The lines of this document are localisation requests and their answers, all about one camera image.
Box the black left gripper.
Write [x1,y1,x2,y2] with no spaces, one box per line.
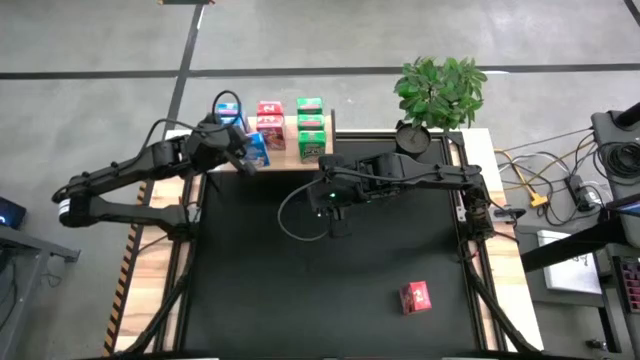
[189,115,259,177]

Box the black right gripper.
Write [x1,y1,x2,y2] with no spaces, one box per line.
[305,177,365,239]

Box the red Froot Loops cereal box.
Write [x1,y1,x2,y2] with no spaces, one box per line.
[398,280,433,316]
[256,99,285,117]
[255,114,288,152]

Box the green Apple Jacks cereal box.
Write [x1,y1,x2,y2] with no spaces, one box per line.
[295,96,324,115]
[296,113,325,132]
[297,129,327,164]

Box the wooden shelf with black legs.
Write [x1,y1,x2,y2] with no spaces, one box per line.
[199,108,337,176]

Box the black table mat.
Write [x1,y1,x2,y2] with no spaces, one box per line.
[180,130,485,357]

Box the green leafy plant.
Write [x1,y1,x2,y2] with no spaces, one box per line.
[393,55,489,132]

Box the small black connector box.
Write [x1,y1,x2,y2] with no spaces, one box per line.
[492,205,527,222]

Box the yellow black hazard tape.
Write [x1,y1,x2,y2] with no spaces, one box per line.
[102,182,149,357]

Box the black slanted bar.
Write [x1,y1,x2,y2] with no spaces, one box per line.
[519,217,640,274]

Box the grey metal side table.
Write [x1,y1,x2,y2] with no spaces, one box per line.
[0,224,81,351]

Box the white board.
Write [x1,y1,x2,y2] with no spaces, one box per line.
[536,229,604,296]

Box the dark device with blue light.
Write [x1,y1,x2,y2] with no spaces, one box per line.
[0,196,28,230]

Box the black power adapter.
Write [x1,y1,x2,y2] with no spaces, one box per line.
[564,174,594,211]

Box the grey equipment stand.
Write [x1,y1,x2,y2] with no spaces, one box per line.
[590,102,640,201]

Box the blue lit screen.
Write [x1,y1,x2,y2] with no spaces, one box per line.
[605,195,640,219]

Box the black keyboard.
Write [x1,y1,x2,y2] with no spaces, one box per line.
[610,254,640,316]

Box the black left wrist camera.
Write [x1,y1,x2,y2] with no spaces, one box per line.
[209,119,241,144]

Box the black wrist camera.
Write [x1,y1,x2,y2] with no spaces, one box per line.
[209,119,241,144]
[319,187,346,209]

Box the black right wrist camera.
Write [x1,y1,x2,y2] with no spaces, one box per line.
[319,187,346,209]

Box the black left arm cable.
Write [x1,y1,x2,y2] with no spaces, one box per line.
[141,89,245,151]

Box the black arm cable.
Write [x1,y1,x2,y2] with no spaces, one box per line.
[277,177,334,244]
[141,89,245,151]

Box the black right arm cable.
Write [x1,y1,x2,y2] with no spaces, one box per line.
[277,177,334,244]

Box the black metal frame rail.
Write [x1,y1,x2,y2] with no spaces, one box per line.
[447,130,544,357]
[113,219,202,357]

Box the yellow cable with plug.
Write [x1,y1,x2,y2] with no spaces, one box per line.
[494,148,596,209]

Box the grey floor cable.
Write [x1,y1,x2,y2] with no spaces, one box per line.
[494,127,601,226]

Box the coil of black cables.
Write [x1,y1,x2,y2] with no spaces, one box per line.
[594,141,640,181]

